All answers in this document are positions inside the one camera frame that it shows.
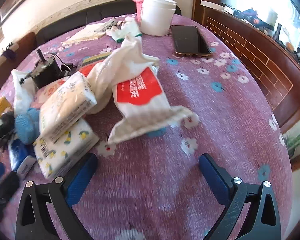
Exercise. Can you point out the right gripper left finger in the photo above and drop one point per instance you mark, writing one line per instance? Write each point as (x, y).
(33, 218)

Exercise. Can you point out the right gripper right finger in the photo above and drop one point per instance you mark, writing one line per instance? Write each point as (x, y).
(262, 220)

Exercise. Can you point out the blue white tissue pack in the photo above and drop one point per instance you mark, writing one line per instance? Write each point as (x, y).
(22, 157)

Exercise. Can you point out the lemon print tissue pack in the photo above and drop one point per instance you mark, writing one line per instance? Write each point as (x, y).
(56, 158)

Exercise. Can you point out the blue knitted cloth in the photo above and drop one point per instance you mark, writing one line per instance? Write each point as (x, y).
(27, 126)

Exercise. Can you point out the white beige tissue pack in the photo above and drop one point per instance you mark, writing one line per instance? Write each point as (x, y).
(65, 106)

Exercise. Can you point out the white plastic bag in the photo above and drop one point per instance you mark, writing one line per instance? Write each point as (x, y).
(24, 92)

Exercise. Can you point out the red white tissue pack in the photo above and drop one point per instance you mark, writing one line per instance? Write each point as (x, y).
(144, 107)

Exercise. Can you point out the striped sponge stack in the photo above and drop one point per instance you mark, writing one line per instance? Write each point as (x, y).
(95, 59)

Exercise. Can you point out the red plastic bag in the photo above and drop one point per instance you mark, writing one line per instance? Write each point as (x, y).
(87, 70)

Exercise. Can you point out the purple floral tablecloth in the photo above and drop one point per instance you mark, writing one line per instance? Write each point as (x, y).
(151, 187)

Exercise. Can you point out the black electric motor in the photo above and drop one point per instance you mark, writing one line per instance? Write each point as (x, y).
(48, 69)

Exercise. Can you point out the wooden windowsill cabinet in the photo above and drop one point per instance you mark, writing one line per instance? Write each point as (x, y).
(273, 68)

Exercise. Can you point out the brown armchair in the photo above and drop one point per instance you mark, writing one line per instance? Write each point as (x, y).
(15, 54)

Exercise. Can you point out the open paper notebook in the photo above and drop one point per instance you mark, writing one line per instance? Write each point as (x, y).
(91, 32)

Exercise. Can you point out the black smartphone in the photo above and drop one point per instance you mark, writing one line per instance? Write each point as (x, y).
(188, 42)

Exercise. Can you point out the black sofa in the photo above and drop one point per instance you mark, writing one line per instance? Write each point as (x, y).
(84, 17)

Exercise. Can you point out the white plastic bucket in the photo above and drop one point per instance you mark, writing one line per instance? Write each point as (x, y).
(156, 16)

